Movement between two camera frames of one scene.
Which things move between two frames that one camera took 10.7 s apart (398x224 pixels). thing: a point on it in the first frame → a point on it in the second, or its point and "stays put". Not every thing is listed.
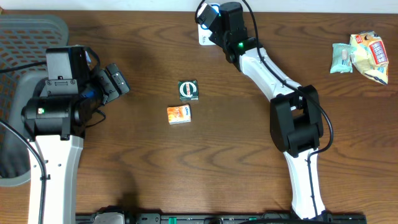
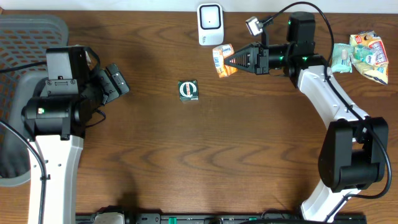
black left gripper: (104, 79) stays put
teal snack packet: (341, 61) stays put
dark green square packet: (188, 90) stays put
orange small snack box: (178, 114) → (219, 53)
